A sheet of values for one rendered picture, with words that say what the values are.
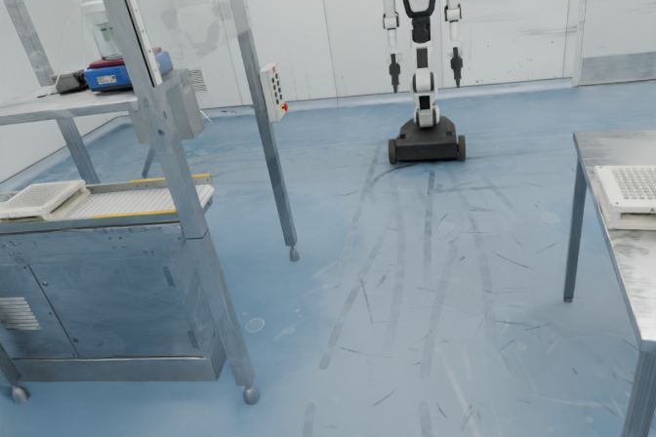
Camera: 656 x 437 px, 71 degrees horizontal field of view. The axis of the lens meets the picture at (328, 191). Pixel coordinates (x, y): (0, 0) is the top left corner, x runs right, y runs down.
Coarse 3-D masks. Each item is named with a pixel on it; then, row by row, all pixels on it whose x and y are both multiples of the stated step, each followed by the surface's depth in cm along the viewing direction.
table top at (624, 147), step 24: (576, 144) 173; (600, 144) 167; (624, 144) 164; (648, 144) 162; (600, 216) 130; (624, 240) 118; (648, 240) 117; (624, 264) 110; (648, 264) 109; (624, 288) 104; (648, 288) 102; (648, 312) 96; (648, 336) 91
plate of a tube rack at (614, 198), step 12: (600, 168) 138; (624, 168) 136; (600, 180) 132; (612, 180) 131; (636, 180) 129; (612, 192) 125; (612, 204) 120; (624, 204) 120; (636, 204) 119; (648, 204) 118
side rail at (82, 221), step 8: (128, 216) 158; (136, 216) 157; (144, 216) 157; (152, 216) 157; (160, 216) 156; (168, 216) 156; (176, 216) 155; (0, 224) 167; (8, 224) 166; (16, 224) 166; (24, 224) 165; (32, 224) 165; (40, 224) 164; (48, 224) 164; (56, 224) 164; (64, 224) 163; (72, 224) 163; (80, 224) 162; (88, 224) 162; (96, 224) 161; (104, 224) 161
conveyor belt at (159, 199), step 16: (112, 192) 187; (128, 192) 184; (144, 192) 182; (160, 192) 180; (208, 192) 176; (80, 208) 178; (96, 208) 176; (112, 208) 174; (128, 208) 171; (144, 208) 169; (160, 208) 167; (112, 224) 163
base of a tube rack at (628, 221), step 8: (592, 184) 142; (600, 192) 135; (600, 200) 131; (608, 208) 127; (608, 216) 124; (624, 216) 123; (632, 216) 122; (640, 216) 122; (648, 216) 121; (608, 224) 122; (616, 224) 122; (624, 224) 121; (632, 224) 121; (640, 224) 120; (648, 224) 119
